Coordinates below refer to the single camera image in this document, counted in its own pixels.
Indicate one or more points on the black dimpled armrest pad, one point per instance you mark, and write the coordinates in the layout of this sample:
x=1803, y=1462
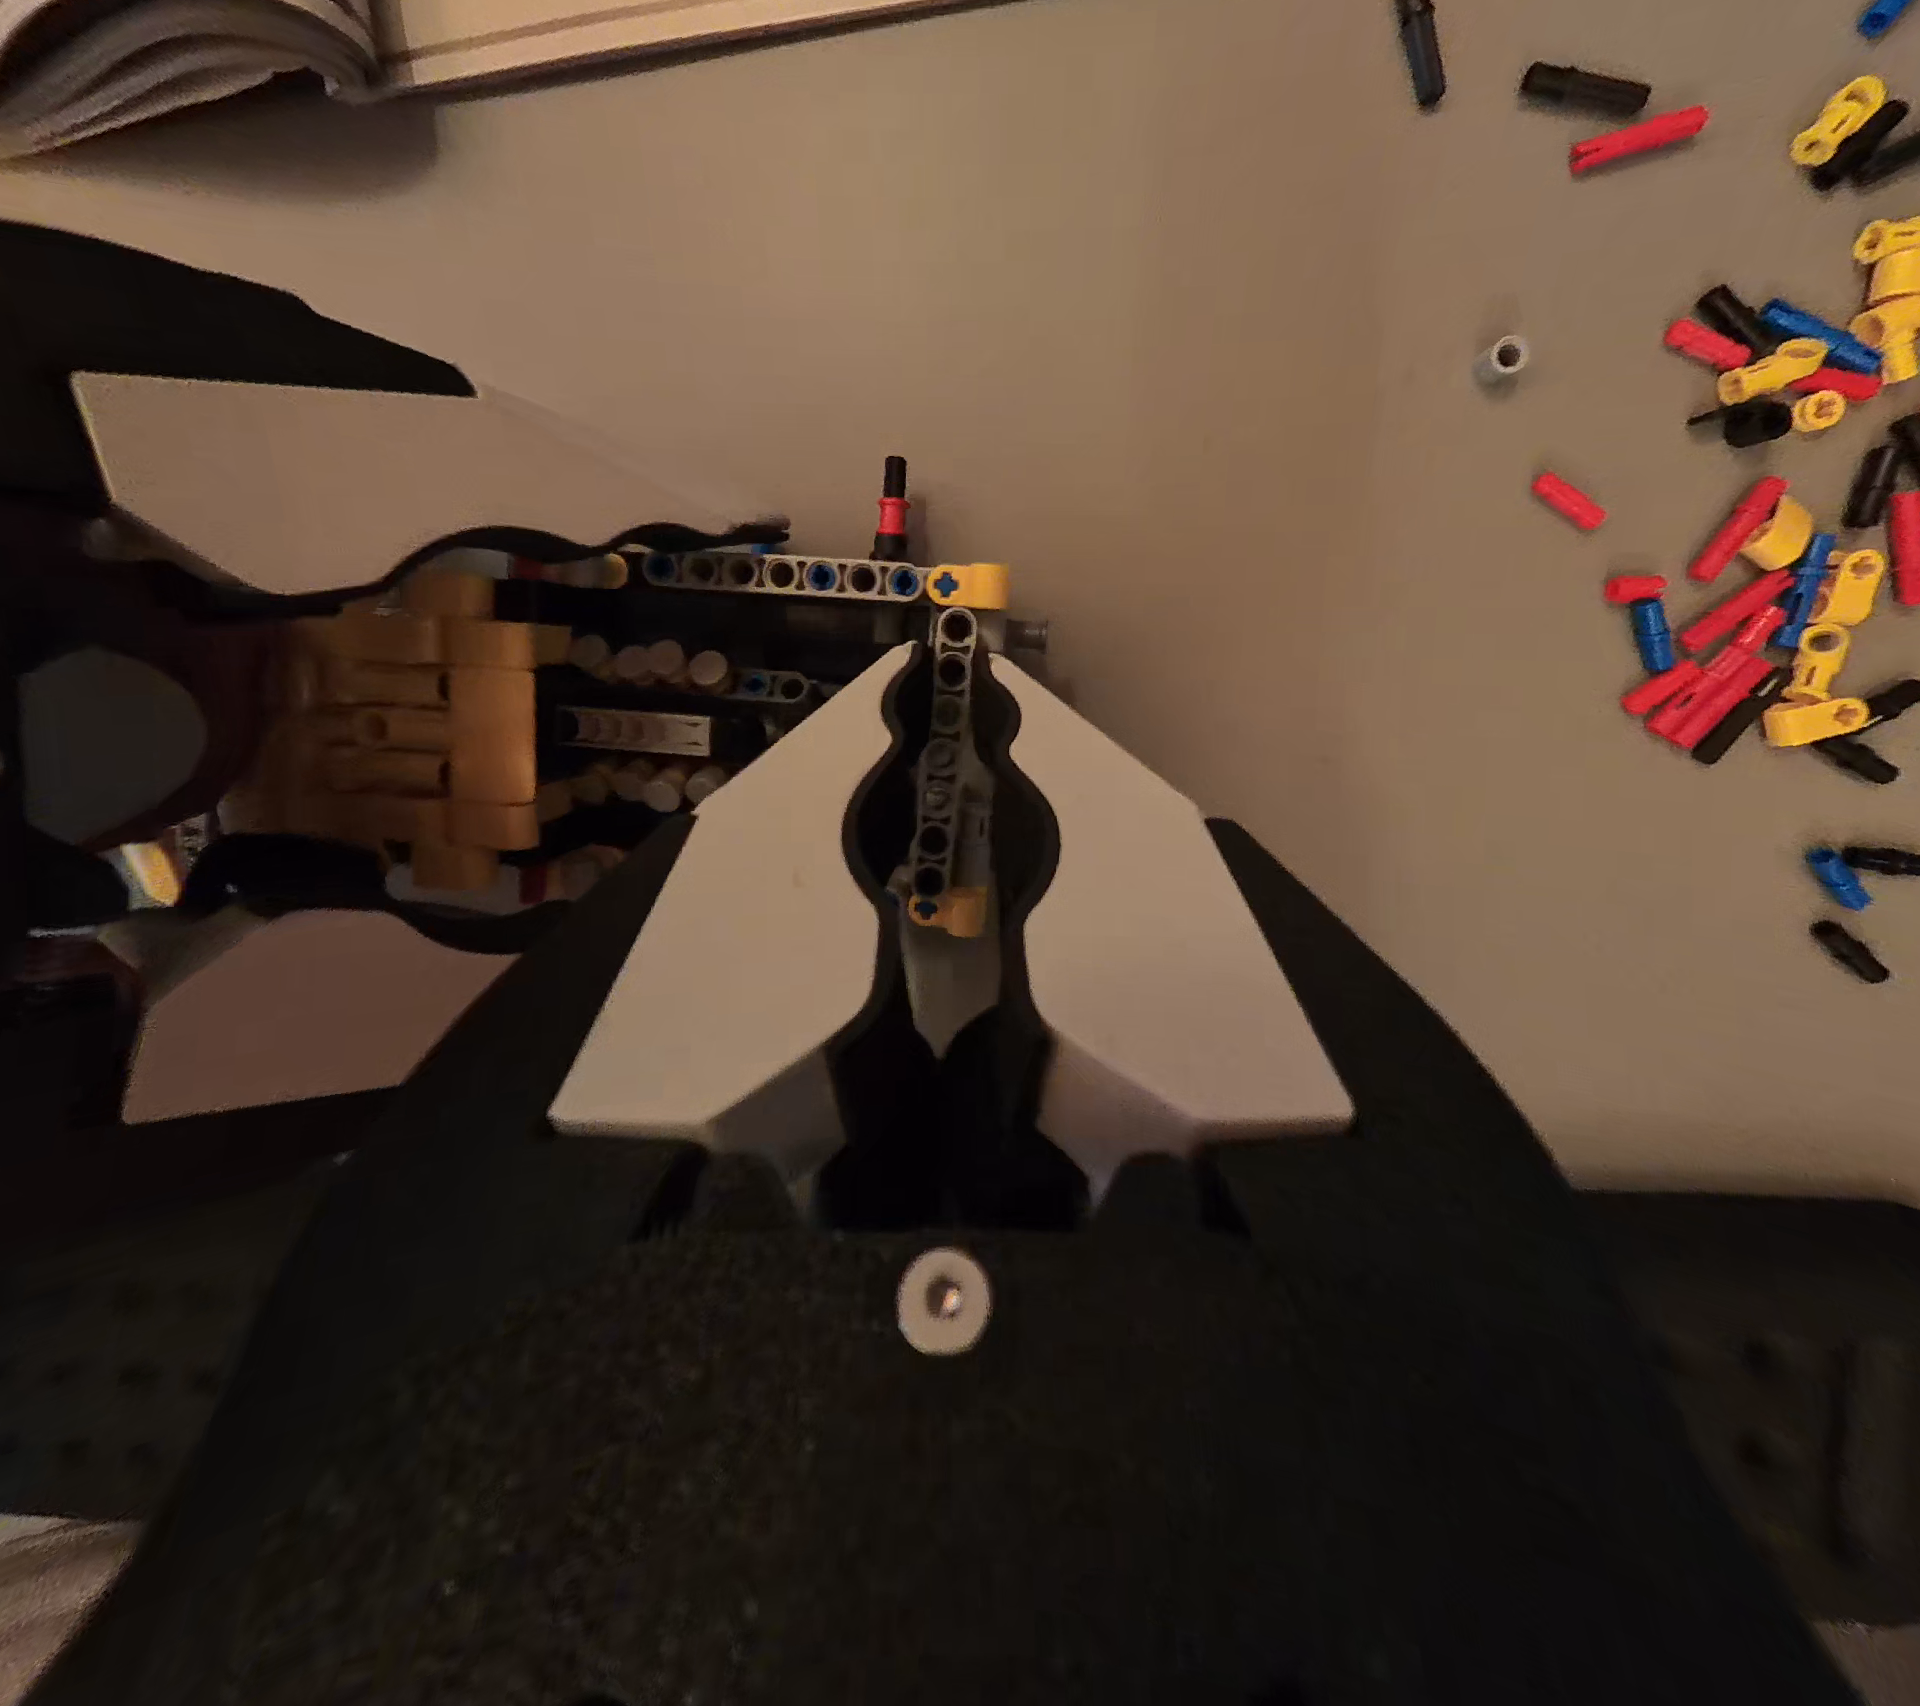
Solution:
x=1725, y=1361

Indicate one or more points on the partly built toy car model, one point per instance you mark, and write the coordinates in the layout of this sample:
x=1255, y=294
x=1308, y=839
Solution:
x=465, y=717

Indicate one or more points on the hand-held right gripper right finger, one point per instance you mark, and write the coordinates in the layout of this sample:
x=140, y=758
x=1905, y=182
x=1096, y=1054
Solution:
x=1185, y=971

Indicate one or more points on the large scatter of coloured pins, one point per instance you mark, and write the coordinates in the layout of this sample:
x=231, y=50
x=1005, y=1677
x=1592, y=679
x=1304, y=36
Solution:
x=1725, y=670

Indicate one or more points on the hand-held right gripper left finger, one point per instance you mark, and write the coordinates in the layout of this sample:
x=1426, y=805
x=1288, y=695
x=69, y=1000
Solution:
x=751, y=971

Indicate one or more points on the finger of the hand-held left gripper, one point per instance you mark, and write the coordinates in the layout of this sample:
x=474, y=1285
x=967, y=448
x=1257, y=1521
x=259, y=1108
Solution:
x=374, y=460
x=301, y=1000

